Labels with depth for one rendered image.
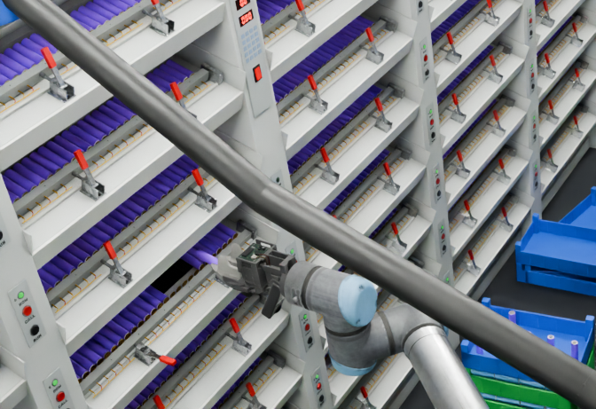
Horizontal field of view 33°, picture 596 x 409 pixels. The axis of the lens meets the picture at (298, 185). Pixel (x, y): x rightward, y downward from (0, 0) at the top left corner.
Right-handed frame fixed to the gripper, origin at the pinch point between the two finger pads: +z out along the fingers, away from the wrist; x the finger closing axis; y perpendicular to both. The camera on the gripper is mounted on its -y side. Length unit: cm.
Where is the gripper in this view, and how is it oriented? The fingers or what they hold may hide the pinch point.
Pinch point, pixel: (220, 265)
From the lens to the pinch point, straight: 211.7
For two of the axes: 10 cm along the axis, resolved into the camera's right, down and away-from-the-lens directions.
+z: -8.1, -2.0, 5.5
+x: -5.7, 5.1, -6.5
